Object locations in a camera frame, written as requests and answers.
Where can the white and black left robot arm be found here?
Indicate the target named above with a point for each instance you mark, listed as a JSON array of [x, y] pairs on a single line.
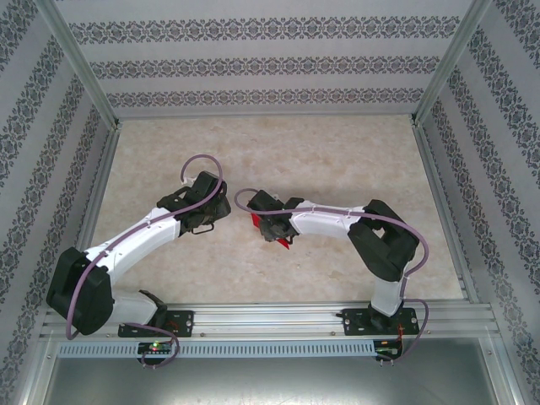
[[139, 238]]

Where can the aluminium base rail beam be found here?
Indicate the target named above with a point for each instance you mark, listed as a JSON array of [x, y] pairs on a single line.
[[270, 320]]

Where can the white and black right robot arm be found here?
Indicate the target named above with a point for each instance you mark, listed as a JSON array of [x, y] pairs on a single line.
[[325, 223]]

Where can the red paper sheet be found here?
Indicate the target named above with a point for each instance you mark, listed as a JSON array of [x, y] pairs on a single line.
[[284, 242]]

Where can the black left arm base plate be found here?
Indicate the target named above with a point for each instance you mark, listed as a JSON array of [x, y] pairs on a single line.
[[183, 324]]

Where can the grey metal sheet panel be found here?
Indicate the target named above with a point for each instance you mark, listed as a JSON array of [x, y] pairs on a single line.
[[270, 381]]

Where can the short aluminium frame bar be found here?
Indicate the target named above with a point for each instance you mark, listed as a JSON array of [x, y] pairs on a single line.
[[508, 375], [36, 375]]

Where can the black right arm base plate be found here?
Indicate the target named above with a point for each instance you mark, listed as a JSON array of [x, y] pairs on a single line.
[[354, 324]]

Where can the aluminium frame post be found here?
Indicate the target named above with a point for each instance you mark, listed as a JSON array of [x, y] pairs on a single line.
[[453, 63], [80, 63]]

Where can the aluminium table side rail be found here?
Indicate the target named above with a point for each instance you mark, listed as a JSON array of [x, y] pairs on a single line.
[[93, 213], [442, 211]]

